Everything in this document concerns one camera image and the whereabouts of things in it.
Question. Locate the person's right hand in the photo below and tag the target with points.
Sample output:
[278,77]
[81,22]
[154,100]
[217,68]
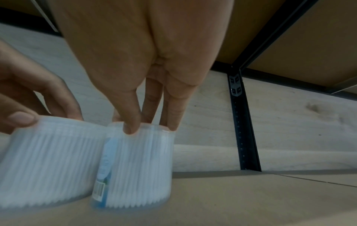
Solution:
[134,44]

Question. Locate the person's left hand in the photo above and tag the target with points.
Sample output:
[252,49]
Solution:
[33,92]

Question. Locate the white jar with blue label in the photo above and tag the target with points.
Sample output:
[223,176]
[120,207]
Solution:
[139,167]
[50,163]

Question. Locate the black frame wooden shelf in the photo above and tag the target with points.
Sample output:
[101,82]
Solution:
[251,198]

